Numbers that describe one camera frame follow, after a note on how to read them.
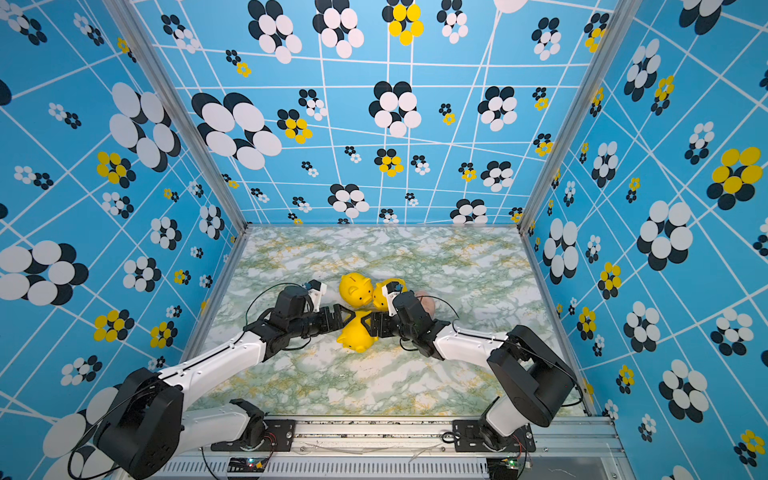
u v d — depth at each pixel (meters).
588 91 0.81
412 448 0.72
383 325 0.75
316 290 0.79
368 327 0.80
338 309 0.77
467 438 0.73
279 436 0.74
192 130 0.91
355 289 0.90
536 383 0.44
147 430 0.41
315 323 0.73
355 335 0.82
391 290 0.79
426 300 0.78
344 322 0.77
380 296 0.90
